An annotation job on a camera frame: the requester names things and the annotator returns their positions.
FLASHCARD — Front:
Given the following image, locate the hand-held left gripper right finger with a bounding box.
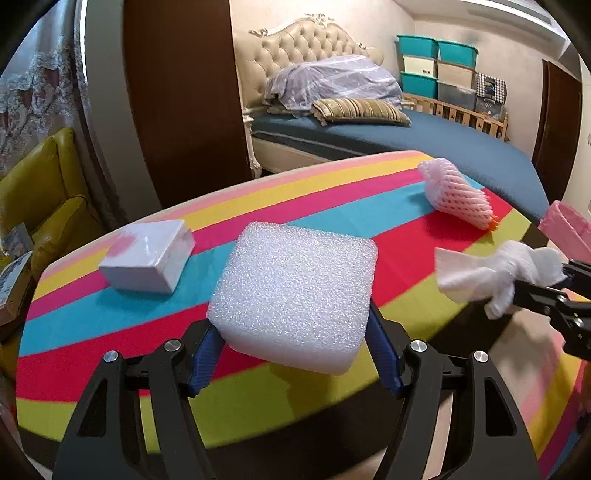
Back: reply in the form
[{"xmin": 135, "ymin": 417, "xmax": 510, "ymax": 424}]
[{"xmin": 367, "ymin": 305, "xmax": 541, "ymax": 480}]

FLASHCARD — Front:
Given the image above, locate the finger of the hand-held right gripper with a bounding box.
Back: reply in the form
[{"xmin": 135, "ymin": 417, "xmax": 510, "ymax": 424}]
[
  {"xmin": 561, "ymin": 259, "xmax": 591, "ymax": 289},
  {"xmin": 512, "ymin": 279, "xmax": 573, "ymax": 319}
]

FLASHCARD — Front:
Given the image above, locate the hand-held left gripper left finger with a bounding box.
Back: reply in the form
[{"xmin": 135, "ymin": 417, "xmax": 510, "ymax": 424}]
[{"xmin": 55, "ymin": 320, "xmax": 228, "ymax": 480}]

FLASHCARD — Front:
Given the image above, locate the pink lined trash bin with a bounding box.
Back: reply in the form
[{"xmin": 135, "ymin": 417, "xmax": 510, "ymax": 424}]
[{"xmin": 538, "ymin": 200, "xmax": 591, "ymax": 261}]

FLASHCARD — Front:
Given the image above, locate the white paper towel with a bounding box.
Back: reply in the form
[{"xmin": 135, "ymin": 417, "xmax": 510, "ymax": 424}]
[{"xmin": 435, "ymin": 240, "xmax": 566, "ymax": 320}]

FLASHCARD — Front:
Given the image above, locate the white foam block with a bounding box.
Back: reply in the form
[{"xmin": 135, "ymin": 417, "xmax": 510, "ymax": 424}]
[{"xmin": 206, "ymin": 222, "xmax": 378, "ymax": 376}]

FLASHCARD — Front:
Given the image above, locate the pink foam fruit net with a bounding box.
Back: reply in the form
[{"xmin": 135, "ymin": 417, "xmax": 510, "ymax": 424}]
[{"xmin": 419, "ymin": 158, "xmax": 495, "ymax": 230}]

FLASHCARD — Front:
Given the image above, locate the white glossy box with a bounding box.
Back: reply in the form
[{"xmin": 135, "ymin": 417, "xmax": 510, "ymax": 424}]
[{"xmin": 99, "ymin": 220, "xmax": 195, "ymax": 295}]

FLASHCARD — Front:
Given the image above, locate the dark wooden door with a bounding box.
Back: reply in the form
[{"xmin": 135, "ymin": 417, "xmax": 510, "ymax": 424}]
[{"xmin": 531, "ymin": 59, "xmax": 583, "ymax": 181}]

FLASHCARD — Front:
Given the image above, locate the blue bed sheet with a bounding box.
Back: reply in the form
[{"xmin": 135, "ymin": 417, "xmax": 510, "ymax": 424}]
[{"xmin": 252, "ymin": 108, "xmax": 555, "ymax": 222}]

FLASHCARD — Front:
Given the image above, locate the clear storage box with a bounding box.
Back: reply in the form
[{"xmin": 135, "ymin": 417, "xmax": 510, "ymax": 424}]
[{"xmin": 475, "ymin": 97, "xmax": 506, "ymax": 118}]

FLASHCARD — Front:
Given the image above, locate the dark flat box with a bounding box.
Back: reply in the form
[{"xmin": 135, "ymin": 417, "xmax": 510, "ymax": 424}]
[{"xmin": 0, "ymin": 295, "xmax": 28, "ymax": 329}]

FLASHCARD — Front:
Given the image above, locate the flat board game box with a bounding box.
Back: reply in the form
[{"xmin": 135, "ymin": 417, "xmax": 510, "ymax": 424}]
[{"xmin": 0, "ymin": 253, "xmax": 35, "ymax": 305}]

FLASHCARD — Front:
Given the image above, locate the checkered storage bag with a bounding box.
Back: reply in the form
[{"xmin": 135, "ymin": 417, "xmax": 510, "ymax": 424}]
[{"xmin": 475, "ymin": 73, "xmax": 508, "ymax": 100}]

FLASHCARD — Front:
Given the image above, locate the grey storage box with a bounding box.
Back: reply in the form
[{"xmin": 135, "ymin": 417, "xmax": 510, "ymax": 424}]
[{"xmin": 436, "ymin": 80, "xmax": 478, "ymax": 109}]

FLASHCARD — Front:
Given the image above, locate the yellow leather armchair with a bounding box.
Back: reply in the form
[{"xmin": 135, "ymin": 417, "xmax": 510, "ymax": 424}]
[{"xmin": 0, "ymin": 127, "xmax": 107, "ymax": 384}]

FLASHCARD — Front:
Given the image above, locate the beige storage box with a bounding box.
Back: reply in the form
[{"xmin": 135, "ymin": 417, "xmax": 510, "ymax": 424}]
[{"xmin": 436, "ymin": 59, "xmax": 478, "ymax": 84}]

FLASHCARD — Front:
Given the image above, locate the teal storage box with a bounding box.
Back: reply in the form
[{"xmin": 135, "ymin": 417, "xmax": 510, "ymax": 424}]
[
  {"xmin": 399, "ymin": 71, "xmax": 438, "ymax": 97},
  {"xmin": 436, "ymin": 39, "xmax": 481, "ymax": 63},
  {"xmin": 396, "ymin": 34, "xmax": 439, "ymax": 60}
]

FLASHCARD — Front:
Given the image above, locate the gold striped pillow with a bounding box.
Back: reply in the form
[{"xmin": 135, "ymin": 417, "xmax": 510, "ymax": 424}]
[{"xmin": 311, "ymin": 98, "xmax": 411, "ymax": 127}]

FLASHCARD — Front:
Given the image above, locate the cream storage box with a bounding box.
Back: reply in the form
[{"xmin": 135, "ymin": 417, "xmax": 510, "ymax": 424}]
[{"xmin": 401, "ymin": 55, "xmax": 438, "ymax": 75}]

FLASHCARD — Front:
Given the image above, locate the blue striped quilt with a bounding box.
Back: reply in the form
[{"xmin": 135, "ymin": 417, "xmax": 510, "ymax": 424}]
[{"xmin": 263, "ymin": 54, "xmax": 402, "ymax": 116}]

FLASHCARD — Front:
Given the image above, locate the lace patterned curtain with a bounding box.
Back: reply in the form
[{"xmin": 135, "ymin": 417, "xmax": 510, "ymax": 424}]
[{"xmin": 0, "ymin": 0, "xmax": 121, "ymax": 232}]

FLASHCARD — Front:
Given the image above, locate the cream tufted bed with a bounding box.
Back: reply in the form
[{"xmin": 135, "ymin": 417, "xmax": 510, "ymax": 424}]
[{"xmin": 235, "ymin": 13, "xmax": 555, "ymax": 222}]

